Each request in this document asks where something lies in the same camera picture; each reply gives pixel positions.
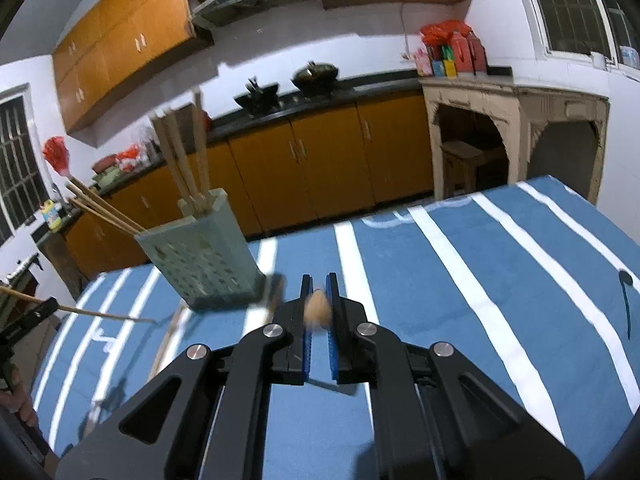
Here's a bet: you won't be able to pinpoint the yellow detergent bottle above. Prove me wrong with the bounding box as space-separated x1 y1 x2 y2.
41 199 62 232

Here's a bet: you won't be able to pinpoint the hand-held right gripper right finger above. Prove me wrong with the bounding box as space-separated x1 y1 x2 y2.
325 272 586 480

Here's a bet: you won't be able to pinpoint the pink box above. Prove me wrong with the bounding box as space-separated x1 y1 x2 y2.
414 47 435 77

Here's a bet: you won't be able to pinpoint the dark pot with lid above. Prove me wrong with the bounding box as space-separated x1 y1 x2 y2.
291 60 340 96

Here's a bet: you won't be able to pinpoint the wooden wall cabinets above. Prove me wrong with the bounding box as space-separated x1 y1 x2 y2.
52 0 475 133

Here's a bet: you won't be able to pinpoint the person's left hand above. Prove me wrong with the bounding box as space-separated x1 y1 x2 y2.
0 390 40 429

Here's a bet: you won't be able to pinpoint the beige wooden side table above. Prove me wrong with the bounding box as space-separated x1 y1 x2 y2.
419 79 611 206

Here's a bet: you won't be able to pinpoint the green perforated chopstick holder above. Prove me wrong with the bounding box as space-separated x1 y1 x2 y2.
134 187 268 311

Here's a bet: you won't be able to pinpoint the red and white plastic bags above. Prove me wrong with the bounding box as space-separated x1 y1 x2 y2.
116 144 144 171

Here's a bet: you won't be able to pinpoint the blue white striped tablecloth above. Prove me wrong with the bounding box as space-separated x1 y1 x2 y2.
30 175 640 480

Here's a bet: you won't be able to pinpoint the green and yellow bottles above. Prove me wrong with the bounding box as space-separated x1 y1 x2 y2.
433 45 458 77

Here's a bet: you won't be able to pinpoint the barred window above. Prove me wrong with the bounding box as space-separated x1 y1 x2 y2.
0 87 48 246
507 0 640 68

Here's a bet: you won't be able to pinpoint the black wok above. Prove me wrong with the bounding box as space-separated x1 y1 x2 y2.
234 77 281 112

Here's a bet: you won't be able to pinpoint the red hanging plastic bag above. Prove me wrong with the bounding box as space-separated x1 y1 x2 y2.
42 136 76 180

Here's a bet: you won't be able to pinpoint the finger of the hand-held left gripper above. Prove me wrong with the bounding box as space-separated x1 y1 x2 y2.
14 297 60 332

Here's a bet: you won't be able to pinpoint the wooden base cabinets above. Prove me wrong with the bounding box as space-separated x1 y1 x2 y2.
65 91 436 281

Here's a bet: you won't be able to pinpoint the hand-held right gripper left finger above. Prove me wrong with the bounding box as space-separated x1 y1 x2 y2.
55 274 316 480

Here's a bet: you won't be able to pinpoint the wooden stool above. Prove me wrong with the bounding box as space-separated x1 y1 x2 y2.
440 140 508 196

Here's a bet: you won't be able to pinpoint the wooden chopstick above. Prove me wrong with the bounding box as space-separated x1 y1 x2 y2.
149 115 197 208
164 110 202 206
69 198 140 236
66 179 147 235
304 287 332 333
147 302 187 378
0 285 157 323

